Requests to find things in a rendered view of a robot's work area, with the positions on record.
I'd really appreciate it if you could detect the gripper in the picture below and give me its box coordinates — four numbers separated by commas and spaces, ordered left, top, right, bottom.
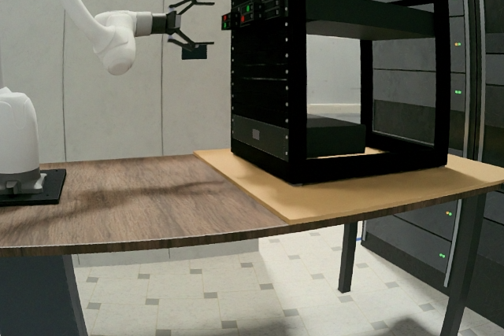
150, 0, 215, 51

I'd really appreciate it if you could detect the black metal rack frame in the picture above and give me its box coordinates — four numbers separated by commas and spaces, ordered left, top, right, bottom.
231, 0, 450, 186

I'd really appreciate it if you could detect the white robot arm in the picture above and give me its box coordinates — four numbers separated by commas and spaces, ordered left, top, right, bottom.
0, 0, 181, 196

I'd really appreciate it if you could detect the tan wooden board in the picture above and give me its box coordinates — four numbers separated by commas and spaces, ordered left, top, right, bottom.
193, 149, 504, 225

